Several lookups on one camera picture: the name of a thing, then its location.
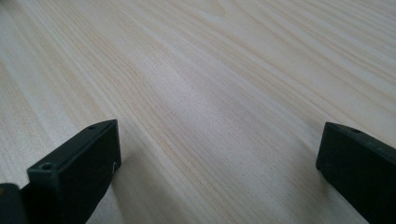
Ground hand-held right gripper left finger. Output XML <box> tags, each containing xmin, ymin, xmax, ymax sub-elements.
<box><xmin>27</xmin><ymin>119</ymin><xmax>122</xmax><ymax>224</ymax></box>

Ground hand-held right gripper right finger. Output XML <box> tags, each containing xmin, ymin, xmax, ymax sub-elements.
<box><xmin>316</xmin><ymin>121</ymin><xmax>396</xmax><ymax>224</ymax></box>

